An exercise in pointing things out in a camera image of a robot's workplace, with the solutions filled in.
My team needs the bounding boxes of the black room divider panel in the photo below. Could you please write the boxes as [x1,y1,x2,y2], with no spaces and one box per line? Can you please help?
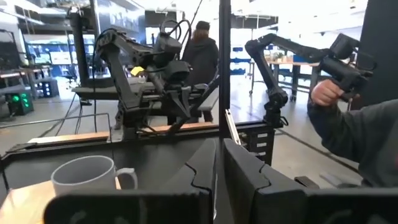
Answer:
[356,0,398,108]

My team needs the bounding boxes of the black computer with green lights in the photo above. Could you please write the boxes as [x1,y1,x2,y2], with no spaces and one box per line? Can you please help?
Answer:
[5,89,35,116]

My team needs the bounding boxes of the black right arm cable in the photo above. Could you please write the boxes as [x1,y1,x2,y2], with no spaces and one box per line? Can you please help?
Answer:
[159,19,193,63]

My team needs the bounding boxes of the grey desk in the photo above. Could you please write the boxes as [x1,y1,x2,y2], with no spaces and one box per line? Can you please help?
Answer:
[71,83,156,101]

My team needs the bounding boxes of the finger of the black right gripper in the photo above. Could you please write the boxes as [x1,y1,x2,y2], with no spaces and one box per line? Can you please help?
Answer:
[181,86,193,119]
[169,88,184,121]

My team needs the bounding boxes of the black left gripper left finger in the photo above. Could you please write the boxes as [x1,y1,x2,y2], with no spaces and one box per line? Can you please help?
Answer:
[43,138,216,224]

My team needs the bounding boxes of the yellow tape tag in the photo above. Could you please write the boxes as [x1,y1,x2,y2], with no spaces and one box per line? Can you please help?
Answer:
[130,65,146,77]

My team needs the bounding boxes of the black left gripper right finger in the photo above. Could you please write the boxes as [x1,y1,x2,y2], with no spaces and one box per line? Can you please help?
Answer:
[223,138,398,224]

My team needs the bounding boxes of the black cabinet with white labels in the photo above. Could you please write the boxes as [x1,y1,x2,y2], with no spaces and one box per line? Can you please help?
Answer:
[240,124,276,166]

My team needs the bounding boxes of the wooden workshop table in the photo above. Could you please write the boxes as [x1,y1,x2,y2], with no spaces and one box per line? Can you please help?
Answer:
[266,58,322,101]

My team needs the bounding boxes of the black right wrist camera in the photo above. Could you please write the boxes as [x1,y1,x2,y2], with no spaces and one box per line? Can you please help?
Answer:
[153,32,183,62]

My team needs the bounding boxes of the light wooden side board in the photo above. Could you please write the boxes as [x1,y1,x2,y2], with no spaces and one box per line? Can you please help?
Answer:
[27,121,219,145]

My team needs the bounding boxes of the person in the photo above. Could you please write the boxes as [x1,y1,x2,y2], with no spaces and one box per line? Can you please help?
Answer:
[181,20,220,124]

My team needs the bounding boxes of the person's hand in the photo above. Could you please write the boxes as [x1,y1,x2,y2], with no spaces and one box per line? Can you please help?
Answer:
[310,78,345,108]

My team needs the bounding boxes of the person's forearm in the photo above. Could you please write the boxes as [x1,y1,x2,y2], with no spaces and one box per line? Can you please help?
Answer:
[307,98,398,189]

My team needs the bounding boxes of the blue storage bins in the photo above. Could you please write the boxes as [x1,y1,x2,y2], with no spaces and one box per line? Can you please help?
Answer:
[231,45,253,76]

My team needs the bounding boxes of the grey mug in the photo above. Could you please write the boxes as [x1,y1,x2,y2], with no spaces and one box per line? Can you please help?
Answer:
[50,155,139,197]

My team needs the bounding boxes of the black aluminium table frame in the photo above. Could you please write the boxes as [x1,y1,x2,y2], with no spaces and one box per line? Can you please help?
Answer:
[0,0,276,175]

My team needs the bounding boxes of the silver metal brace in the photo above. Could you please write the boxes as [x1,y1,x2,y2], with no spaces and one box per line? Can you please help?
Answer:
[224,108,243,147]

